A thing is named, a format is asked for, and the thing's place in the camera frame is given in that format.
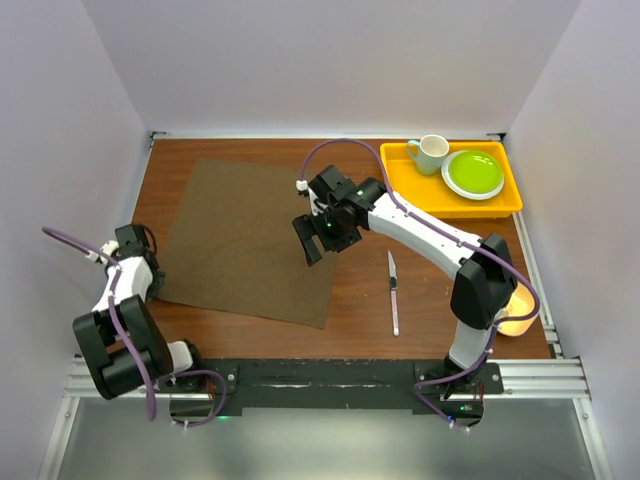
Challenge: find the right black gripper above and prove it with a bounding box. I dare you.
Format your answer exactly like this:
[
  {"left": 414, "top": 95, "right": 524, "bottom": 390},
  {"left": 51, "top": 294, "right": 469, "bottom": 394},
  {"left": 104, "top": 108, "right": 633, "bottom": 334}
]
[{"left": 293, "top": 203, "right": 362, "bottom": 266}]

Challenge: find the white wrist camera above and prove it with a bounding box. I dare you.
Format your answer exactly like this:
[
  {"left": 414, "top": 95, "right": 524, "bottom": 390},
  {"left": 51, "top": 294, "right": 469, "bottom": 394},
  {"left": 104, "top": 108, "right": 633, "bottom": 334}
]
[
  {"left": 296, "top": 180, "right": 326, "bottom": 216},
  {"left": 85, "top": 240, "right": 119, "bottom": 265}
]

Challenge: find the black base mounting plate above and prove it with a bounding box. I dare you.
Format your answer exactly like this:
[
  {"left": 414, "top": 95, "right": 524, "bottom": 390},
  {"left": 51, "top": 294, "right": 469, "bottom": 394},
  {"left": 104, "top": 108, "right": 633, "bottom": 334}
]
[{"left": 158, "top": 358, "right": 504, "bottom": 421}]

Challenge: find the brown cloth napkin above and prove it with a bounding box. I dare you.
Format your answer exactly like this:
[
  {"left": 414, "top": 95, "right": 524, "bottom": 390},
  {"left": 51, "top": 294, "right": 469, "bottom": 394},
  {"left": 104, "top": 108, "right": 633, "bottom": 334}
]
[{"left": 159, "top": 159, "right": 337, "bottom": 329}]

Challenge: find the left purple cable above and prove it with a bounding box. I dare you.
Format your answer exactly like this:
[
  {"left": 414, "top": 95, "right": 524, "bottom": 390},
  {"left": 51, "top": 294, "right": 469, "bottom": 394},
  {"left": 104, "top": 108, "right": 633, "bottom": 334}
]
[{"left": 41, "top": 226, "right": 229, "bottom": 429}]

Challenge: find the pale green mug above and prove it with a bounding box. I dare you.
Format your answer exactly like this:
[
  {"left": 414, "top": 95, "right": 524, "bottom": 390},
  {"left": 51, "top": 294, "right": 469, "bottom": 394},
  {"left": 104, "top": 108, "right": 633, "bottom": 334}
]
[{"left": 406, "top": 134, "right": 450, "bottom": 176}]

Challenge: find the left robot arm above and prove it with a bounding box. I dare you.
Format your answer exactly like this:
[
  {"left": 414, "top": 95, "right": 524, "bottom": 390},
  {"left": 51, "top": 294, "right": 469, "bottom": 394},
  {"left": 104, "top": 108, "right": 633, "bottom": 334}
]
[{"left": 72, "top": 224, "right": 207, "bottom": 400}]

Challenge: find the purple cable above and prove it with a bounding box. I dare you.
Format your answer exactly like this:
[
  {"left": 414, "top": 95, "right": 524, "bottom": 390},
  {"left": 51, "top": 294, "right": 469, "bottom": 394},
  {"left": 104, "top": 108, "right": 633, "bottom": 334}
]
[
  {"left": 301, "top": 138, "right": 541, "bottom": 432},
  {"left": 41, "top": 226, "right": 229, "bottom": 429}
]

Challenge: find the green plate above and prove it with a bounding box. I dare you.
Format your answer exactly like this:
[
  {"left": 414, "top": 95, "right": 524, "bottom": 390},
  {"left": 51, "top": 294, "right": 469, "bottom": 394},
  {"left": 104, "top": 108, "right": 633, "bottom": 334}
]
[{"left": 441, "top": 150, "right": 505, "bottom": 201}]

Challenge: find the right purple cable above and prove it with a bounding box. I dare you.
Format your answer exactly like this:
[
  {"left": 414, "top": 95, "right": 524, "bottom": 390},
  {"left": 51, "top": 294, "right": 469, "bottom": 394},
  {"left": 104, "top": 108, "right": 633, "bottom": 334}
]
[{"left": 301, "top": 138, "right": 541, "bottom": 432}]

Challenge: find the yellow plastic tray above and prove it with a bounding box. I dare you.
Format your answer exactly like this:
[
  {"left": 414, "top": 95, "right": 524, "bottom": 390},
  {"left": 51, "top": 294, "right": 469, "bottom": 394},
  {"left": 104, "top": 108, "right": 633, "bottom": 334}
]
[{"left": 380, "top": 141, "right": 523, "bottom": 219}]

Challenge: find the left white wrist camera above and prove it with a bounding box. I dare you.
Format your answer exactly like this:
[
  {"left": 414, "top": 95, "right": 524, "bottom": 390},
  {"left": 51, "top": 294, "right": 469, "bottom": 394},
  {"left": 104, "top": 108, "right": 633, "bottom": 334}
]
[{"left": 85, "top": 240, "right": 119, "bottom": 265}]

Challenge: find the yellow panda bowl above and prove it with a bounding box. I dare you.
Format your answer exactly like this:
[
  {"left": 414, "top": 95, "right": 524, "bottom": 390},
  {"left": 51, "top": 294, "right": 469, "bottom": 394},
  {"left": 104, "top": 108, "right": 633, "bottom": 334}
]
[{"left": 498, "top": 283, "right": 537, "bottom": 338}]

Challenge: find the knife with pink handle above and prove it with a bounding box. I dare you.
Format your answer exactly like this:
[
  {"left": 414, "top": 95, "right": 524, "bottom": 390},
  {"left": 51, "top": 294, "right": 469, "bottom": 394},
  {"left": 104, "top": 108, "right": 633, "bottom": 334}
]
[{"left": 387, "top": 250, "right": 400, "bottom": 337}]

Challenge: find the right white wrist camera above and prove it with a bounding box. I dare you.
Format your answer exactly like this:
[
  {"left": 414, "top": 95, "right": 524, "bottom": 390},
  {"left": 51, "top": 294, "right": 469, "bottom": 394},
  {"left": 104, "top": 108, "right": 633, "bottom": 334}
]
[{"left": 296, "top": 180, "right": 326, "bottom": 216}]

